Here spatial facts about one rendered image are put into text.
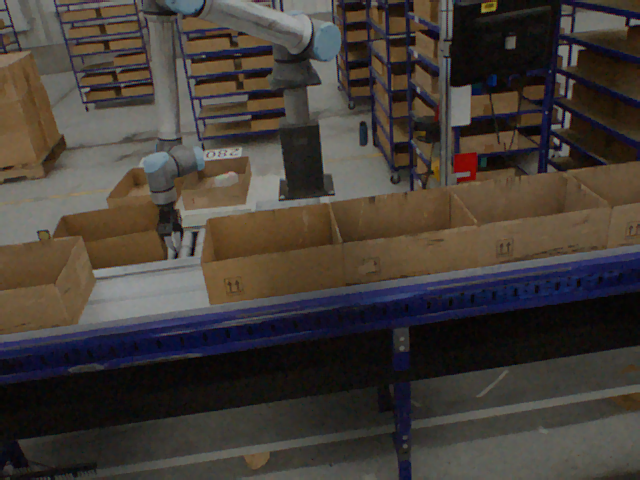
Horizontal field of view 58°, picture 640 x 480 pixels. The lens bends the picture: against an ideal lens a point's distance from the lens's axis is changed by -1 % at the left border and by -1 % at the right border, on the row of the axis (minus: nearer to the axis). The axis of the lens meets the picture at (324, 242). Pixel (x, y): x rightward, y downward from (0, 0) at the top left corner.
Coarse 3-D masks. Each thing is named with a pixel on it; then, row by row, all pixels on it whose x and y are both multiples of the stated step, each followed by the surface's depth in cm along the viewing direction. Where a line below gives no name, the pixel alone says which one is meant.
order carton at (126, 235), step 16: (112, 208) 232; (128, 208) 233; (144, 208) 235; (64, 224) 230; (80, 224) 232; (96, 224) 233; (112, 224) 235; (128, 224) 236; (144, 224) 238; (96, 240) 206; (112, 240) 207; (128, 240) 209; (144, 240) 210; (160, 240) 213; (96, 256) 209; (112, 256) 210; (128, 256) 212; (144, 256) 213; (160, 256) 214
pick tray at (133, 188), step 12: (132, 168) 293; (120, 180) 278; (132, 180) 294; (144, 180) 296; (180, 180) 282; (120, 192) 277; (132, 192) 288; (144, 192) 286; (108, 204) 261; (120, 204) 261
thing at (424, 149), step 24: (408, 0) 344; (456, 0) 257; (408, 24) 350; (432, 24) 299; (408, 48) 356; (408, 72) 364; (528, 72) 278; (408, 96) 371; (432, 96) 326; (432, 144) 374; (456, 144) 288; (528, 144) 302
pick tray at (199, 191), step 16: (208, 160) 293; (224, 160) 293; (240, 160) 293; (192, 176) 285; (208, 176) 297; (240, 176) 294; (192, 192) 260; (208, 192) 260; (224, 192) 260; (240, 192) 261; (192, 208) 264; (208, 208) 264
